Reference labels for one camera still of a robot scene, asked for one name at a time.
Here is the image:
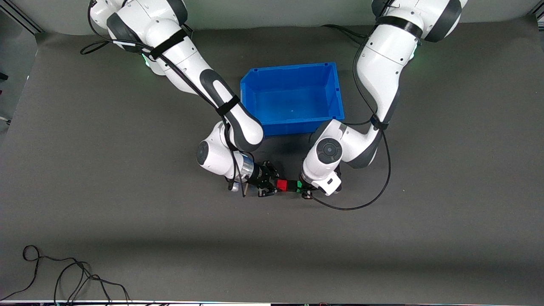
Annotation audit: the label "dark grey table mat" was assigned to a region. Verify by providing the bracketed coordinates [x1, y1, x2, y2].
[0, 15, 544, 303]

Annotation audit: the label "blue plastic storage bin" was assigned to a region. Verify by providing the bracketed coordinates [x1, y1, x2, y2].
[240, 62, 345, 136]

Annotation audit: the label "black left base cables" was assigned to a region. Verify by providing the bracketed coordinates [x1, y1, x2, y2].
[320, 24, 368, 45]

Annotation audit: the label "thin black loose cable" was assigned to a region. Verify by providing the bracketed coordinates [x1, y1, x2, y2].
[0, 245, 92, 304]
[53, 260, 130, 305]

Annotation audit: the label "aluminium frame rail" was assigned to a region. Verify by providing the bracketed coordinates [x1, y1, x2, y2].
[0, 2, 45, 34]

